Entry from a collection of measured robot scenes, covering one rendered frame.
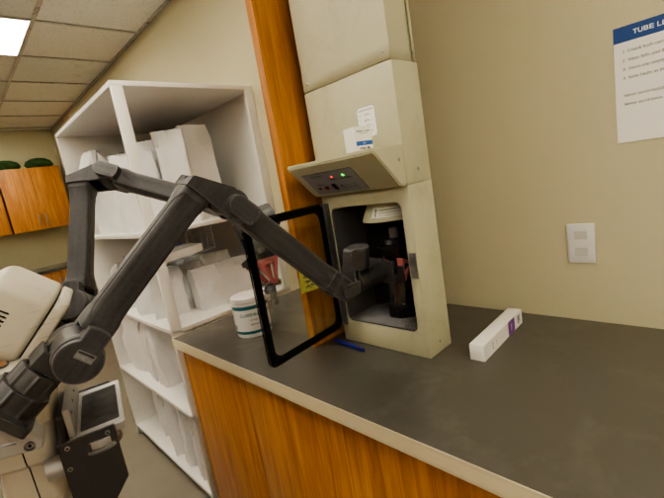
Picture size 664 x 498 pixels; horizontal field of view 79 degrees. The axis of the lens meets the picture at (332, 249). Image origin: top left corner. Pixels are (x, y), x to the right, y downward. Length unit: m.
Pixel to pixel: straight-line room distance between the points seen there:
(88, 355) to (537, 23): 1.32
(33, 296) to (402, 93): 0.91
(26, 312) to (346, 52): 0.92
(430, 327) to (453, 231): 0.47
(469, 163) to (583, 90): 0.36
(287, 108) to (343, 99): 0.20
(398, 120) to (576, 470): 0.78
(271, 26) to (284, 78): 0.14
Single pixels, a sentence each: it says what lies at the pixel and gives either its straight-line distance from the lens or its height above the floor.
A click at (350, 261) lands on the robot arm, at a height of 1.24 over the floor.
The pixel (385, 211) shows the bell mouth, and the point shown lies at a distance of 1.12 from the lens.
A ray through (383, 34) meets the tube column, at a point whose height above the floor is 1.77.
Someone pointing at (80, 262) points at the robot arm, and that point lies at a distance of 1.26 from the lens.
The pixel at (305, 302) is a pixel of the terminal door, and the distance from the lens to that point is 1.17.
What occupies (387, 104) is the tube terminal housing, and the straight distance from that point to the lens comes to 1.06.
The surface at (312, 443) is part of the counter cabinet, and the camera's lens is 1.22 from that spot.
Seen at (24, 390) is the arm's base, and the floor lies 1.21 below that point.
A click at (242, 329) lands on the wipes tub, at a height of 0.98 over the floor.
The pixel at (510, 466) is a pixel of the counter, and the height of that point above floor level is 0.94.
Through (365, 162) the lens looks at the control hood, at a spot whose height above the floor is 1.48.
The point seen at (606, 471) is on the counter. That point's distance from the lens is 0.84.
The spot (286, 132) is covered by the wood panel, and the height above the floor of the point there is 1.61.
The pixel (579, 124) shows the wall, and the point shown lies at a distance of 1.31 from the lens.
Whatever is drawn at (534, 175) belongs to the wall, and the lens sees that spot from 1.35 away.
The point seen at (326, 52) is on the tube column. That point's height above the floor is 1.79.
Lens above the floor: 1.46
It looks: 10 degrees down
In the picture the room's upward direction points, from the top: 10 degrees counter-clockwise
